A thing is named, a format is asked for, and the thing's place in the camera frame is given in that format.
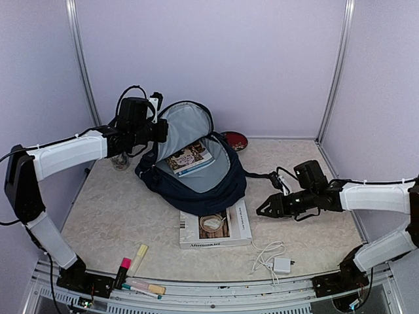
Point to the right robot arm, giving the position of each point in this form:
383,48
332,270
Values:
340,195

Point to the coffee cover white book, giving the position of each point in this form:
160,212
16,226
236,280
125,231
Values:
229,228

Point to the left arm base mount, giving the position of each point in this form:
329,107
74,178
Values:
76,278

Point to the right corner aluminium post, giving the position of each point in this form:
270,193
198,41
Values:
338,70

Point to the dog cover book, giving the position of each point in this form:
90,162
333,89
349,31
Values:
190,159

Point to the white charger adapter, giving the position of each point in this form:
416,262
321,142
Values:
282,265

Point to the navy blue backpack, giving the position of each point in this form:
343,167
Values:
207,191

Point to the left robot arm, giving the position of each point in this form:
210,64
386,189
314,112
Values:
136,123

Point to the teal pen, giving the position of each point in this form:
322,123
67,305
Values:
136,290

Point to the metal frame rail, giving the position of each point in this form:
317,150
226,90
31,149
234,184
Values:
303,294

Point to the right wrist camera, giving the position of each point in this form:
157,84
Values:
279,182

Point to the left corner aluminium post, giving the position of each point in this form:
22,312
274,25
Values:
71,8

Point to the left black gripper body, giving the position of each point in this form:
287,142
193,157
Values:
160,134

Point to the corner aluminium post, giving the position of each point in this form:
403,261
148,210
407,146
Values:
338,70
71,8

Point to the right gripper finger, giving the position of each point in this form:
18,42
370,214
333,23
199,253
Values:
272,202
272,213

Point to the glass jar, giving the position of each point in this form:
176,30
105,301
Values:
120,162

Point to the pink black highlighter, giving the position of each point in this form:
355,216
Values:
122,272

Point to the yellow highlighter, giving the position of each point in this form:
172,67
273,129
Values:
136,262

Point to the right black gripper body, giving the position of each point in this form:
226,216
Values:
292,208

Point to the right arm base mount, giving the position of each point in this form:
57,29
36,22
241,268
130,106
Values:
348,277

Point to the red floral plate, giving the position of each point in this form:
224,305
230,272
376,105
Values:
236,140

